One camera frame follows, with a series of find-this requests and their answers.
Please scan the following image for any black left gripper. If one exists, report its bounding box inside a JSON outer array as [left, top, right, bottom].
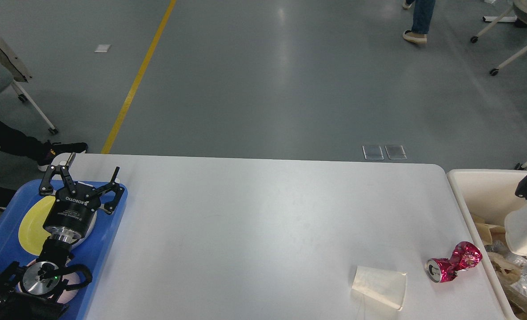
[[38, 152, 126, 243]]

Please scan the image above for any white paper cup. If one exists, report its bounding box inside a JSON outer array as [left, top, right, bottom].
[[504, 204, 527, 257]]

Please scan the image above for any yellow plastic plate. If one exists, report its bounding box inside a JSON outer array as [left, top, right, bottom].
[[18, 196, 56, 256]]

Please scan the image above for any brown paper bag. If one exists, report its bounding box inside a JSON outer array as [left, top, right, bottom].
[[471, 214, 507, 246]]

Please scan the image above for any foil tray with paper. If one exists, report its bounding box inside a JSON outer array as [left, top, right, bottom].
[[485, 240, 527, 320]]

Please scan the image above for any white paper napkin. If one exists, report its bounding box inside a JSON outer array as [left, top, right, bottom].
[[351, 266, 407, 311]]

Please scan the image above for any red object under arm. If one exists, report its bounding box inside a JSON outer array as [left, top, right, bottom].
[[424, 241, 483, 283]]

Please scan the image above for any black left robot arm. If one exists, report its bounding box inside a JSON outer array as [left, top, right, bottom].
[[0, 154, 127, 320]]

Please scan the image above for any beige plastic bin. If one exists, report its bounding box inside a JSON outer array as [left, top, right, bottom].
[[447, 169, 527, 320]]

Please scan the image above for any person in black clothes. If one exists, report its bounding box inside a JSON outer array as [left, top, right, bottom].
[[0, 121, 88, 211]]

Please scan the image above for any blue plastic tray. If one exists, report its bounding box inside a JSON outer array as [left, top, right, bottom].
[[0, 180, 128, 320]]

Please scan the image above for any clear floor plate right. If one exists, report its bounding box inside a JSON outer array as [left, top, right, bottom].
[[384, 144, 407, 160]]

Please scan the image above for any clear floor plate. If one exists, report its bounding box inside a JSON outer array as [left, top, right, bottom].
[[384, 144, 407, 160], [362, 144, 385, 161]]

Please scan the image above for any clear floor plate left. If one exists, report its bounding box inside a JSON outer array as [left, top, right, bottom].
[[362, 144, 385, 161]]

